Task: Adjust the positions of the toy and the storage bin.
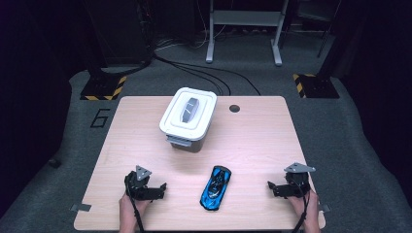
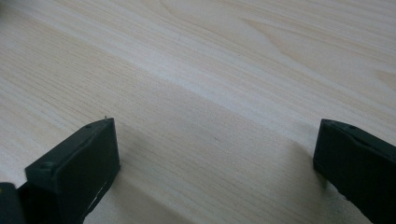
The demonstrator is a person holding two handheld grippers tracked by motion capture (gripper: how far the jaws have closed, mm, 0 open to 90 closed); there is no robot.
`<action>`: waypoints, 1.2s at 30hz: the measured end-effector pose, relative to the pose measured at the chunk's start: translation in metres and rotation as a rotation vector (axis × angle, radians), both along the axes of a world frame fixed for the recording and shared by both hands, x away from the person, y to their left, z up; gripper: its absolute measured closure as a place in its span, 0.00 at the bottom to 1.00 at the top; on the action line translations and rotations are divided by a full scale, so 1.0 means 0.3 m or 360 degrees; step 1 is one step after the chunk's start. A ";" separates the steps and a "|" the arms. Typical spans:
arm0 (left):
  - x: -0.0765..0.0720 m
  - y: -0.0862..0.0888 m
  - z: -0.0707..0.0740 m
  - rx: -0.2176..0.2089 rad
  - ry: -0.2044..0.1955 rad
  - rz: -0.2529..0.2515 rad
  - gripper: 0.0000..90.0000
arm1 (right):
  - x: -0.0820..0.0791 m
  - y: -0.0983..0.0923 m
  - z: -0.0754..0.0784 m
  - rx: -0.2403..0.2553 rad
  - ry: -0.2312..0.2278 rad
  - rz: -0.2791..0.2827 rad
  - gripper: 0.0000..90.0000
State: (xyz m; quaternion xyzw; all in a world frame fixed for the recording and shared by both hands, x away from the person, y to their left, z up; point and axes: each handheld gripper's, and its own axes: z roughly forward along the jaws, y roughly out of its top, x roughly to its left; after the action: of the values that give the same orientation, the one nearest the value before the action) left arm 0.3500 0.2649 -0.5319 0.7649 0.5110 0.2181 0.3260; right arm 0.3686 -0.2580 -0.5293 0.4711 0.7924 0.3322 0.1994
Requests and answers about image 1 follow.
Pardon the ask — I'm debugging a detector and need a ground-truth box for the dark cabinet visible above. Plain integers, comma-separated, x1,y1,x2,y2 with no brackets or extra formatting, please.
85,0,154,66

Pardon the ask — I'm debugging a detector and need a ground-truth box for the blue toy car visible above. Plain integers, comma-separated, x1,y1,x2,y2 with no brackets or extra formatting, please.
199,165,233,213

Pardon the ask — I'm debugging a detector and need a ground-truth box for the black stand hazard-striped base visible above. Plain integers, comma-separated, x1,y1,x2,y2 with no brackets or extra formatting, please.
292,48,341,99
80,59,128,102

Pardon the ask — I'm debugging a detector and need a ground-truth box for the person's left hand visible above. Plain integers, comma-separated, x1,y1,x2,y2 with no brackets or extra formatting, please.
119,192,154,229

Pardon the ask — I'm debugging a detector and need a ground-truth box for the white metal frame stand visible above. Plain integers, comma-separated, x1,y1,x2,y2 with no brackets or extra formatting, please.
205,0,291,68

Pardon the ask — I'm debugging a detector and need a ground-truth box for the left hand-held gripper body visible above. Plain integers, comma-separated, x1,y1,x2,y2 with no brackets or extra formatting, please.
124,165,160,202

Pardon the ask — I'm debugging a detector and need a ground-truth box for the grey storage box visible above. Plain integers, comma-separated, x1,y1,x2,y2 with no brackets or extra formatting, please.
168,129,208,154

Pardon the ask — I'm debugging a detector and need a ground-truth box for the thin black floor cable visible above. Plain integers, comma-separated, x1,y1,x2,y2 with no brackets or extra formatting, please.
154,55,225,97
154,55,232,97
154,55,262,97

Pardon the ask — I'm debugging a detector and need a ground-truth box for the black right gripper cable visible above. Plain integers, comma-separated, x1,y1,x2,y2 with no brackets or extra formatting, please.
291,181,310,233

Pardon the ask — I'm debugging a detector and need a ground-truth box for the black tripod stand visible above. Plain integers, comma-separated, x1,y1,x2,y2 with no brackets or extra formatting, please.
295,0,341,59

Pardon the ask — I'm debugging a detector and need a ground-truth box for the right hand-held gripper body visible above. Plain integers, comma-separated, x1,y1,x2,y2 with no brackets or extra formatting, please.
283,161,317,198

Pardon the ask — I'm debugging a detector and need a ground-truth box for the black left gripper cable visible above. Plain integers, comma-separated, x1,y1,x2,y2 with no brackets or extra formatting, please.
124,176,146,233

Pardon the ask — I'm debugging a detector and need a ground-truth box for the thick black floor cable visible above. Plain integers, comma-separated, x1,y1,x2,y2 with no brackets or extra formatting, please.
99,48,155,78

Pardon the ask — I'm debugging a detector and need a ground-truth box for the white floor cable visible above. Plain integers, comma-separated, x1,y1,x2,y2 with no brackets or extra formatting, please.
156,30,209,51

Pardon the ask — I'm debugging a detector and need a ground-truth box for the person's right hand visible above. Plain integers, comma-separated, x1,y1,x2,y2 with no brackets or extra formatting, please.
286,188,321,228

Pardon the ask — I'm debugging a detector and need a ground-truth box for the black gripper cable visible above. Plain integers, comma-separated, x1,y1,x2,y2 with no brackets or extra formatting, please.
291,181,310,233
124,176,146,233

